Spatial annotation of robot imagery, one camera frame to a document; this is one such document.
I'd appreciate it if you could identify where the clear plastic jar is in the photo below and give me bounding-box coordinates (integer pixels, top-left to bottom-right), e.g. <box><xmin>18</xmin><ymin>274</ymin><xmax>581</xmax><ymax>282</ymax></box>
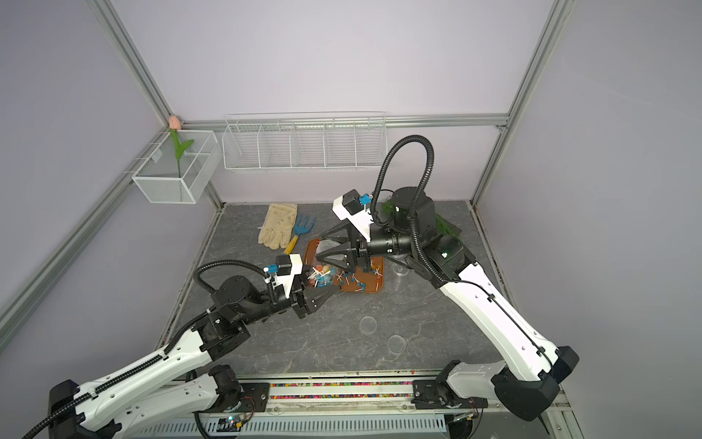
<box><xmin>307</xmin><ymin>265</ymin><xmax>336</xmax><ymax>288</ymax></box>

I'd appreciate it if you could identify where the clear candy jar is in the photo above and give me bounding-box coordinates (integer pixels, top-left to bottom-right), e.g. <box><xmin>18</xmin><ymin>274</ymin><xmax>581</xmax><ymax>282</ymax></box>
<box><xmin>392</xmin><ymin>263</ymin><xmax>410</xmax><ymax>276</ymax></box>

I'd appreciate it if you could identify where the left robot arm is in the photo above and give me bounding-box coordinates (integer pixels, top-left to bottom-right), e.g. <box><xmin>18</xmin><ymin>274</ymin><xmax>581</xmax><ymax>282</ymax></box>
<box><xmin>26</xmin><ymin>254</ymin><xmax>340</xmax><ymax>438</ymax></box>

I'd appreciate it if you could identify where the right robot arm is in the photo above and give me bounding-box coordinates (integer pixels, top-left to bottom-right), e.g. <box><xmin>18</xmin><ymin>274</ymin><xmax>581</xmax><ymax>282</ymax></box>
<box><xmin>316</xmin><ymin>135</ymin><xmax>580</xmax><ymax>421</ymax></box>

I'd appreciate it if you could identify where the pile of spilled lollipops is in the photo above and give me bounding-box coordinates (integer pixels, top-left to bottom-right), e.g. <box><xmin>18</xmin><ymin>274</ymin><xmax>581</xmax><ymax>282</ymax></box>
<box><xmin>333</xmin><ymin>257</ymin><xmax>385</xmax><ymax>294</ymax></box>

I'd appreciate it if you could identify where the brown wooden tray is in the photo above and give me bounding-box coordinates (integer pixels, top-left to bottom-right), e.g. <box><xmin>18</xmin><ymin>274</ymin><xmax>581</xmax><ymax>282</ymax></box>
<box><xmin>303</xmin><ymin>239</ymin><xmax>385</xmax><ymax>294</ymax></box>

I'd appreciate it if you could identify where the blue yellow garden rake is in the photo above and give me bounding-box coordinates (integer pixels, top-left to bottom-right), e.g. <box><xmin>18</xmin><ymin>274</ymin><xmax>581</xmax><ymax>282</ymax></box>
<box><xmin>284</xmin><ymin>216</ymin><xmax>316</xmax><ymax>255</ymax></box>

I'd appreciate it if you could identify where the green artificial grass mat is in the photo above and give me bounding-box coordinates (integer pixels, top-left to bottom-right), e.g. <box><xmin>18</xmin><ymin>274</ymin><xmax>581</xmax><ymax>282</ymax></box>
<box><xmin>380</xmin><ymin>198</ymin><xmax>462</xmax><ymax>241</ymax></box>

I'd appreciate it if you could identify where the cream work glove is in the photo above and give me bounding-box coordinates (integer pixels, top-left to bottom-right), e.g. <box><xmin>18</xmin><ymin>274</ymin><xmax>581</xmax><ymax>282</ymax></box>
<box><xmin>258</xmin><ymin>203</ymin><xmax>298</xmax><ymax>250</ymax></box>

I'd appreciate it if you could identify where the pink artificial tulip flower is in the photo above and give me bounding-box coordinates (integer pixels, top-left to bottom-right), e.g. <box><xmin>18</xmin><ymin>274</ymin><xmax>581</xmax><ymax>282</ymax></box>
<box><xmin>168</xmin><ymin>115</ymin><xmax>194</xmax><ymax>177</ymax></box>

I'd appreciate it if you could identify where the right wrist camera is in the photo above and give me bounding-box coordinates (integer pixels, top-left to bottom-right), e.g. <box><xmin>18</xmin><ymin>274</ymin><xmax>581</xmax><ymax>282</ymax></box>
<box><xmin>332</xmin><ymin>190</ymin><xmax>374</xmax><ymax>241</ymax></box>

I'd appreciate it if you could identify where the white wire wall rack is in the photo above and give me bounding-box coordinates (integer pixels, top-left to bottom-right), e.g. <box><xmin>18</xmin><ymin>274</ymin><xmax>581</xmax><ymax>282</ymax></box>
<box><xmin>222</xmin><ymin>112</ymin><xmax>389</xmax><ymax>171</ymax></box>

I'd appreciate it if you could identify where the white mesh wall basket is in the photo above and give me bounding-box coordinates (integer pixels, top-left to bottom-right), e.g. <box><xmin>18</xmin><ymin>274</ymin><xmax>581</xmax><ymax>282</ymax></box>
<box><xmin>132</xmin><ymin>130</ymin><xmax>223</xmax><ymax>205</ymax></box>

